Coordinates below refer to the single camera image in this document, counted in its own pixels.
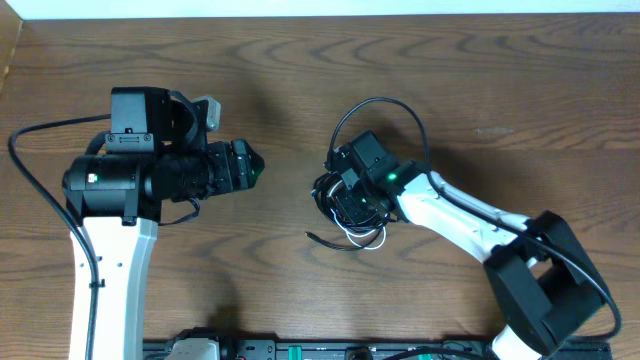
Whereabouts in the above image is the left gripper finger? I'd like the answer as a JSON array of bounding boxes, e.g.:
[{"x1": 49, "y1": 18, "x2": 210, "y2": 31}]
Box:
[
  {"x1": 231, "y1": 139, "x2": 252, "y2": 155},
  {"x1": 247, "y1": 150, "x2": 265, "y2": 188}
]

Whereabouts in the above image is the white usb cable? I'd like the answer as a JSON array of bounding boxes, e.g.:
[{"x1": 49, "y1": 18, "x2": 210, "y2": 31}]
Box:
[{"x1": 326, "y1": 179, "x2": 388, "y2": 251}]

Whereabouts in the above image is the black usb cable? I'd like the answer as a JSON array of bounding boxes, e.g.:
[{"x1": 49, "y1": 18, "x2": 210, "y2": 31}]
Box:
[{"x1": 305, "y1": 171, "x2": 397, "y2": 252}]

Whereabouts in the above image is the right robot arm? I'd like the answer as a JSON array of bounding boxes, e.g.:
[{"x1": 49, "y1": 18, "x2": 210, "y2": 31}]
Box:
[{"x1": 325, "y1": 131, "x2": 610, "y2": 359}]

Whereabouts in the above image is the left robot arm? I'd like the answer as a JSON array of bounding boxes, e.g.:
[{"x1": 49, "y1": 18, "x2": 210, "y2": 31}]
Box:
[{"x1": 62, "y1": 87, "x2": 265, "y2": 359}]

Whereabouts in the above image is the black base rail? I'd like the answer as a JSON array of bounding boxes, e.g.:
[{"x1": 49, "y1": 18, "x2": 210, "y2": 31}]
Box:
[{"x1": 142, "y1": 327, "x2": 614, "y2": 360}]

